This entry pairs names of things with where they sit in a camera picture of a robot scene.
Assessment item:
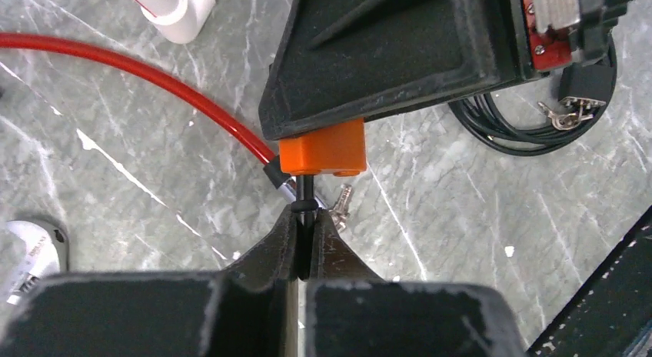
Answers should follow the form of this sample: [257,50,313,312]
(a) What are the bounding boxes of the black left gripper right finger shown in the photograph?
[304,210,525,356]

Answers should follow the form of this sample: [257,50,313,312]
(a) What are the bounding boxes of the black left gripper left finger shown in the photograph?
[1,209,298,356]

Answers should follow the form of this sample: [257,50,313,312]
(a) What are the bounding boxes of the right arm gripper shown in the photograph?
[509,0,636,80]

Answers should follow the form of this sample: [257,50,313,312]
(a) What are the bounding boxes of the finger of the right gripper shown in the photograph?
[258,0,517,140]

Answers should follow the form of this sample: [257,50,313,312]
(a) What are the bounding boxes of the orange padlock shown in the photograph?
[279,118,367,177]

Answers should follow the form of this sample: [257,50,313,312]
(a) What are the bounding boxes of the silver key bunch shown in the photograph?
[329,184,353,232]

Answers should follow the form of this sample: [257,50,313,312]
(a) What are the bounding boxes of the keys on black cable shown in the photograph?
[537,96,606,131]

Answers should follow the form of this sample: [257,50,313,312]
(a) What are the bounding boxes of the coiled black cable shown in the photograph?
[447,38,618,158]

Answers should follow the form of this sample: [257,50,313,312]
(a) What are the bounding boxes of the red cable lock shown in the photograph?
[1,32,296,202]

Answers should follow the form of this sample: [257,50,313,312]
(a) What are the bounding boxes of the white PVC pipe frame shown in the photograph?
[134,0,216,45]

